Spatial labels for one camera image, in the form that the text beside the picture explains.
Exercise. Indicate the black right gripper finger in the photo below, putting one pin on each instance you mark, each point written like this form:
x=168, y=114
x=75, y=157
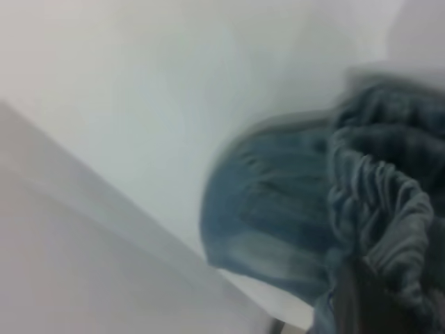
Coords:
x=358, y=306

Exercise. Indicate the blue denim pants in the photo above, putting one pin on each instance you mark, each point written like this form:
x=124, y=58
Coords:
x=278, y=208

